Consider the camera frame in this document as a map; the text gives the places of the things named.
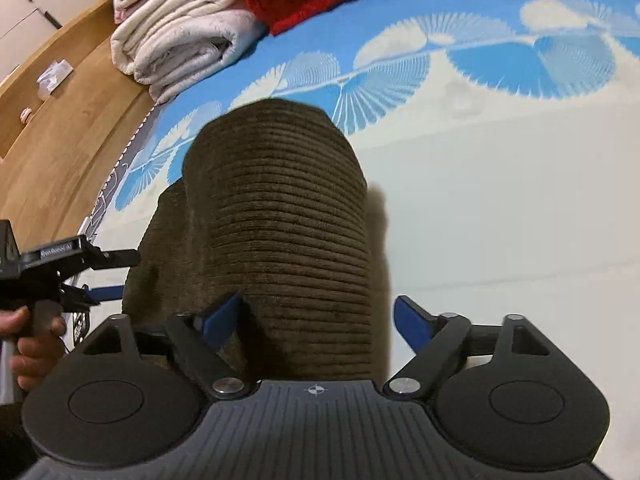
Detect person's left hand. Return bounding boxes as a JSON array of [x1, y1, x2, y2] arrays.
[[0, 307, 68, 392]]

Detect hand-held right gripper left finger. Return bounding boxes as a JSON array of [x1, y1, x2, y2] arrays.
[[82, 292, 249, 401]]

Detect brown ribbed towel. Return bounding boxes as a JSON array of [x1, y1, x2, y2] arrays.
[[122, 100, 392, 392]]

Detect white plastic packet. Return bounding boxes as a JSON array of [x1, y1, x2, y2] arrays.
[[37, 59, 74, 97]]

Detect white folded blanket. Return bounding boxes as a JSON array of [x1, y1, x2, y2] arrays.
[[110, 0, 269, 106]]

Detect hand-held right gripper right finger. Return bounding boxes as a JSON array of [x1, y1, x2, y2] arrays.
[[382, 296, 549, 401]]

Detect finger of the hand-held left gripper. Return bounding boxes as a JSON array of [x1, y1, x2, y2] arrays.
[[62, 284, 126, 307], [97, 249, 142, 268]]

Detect blue white printed mat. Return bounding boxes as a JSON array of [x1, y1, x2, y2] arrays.
[[80, 0, 640, 480]]

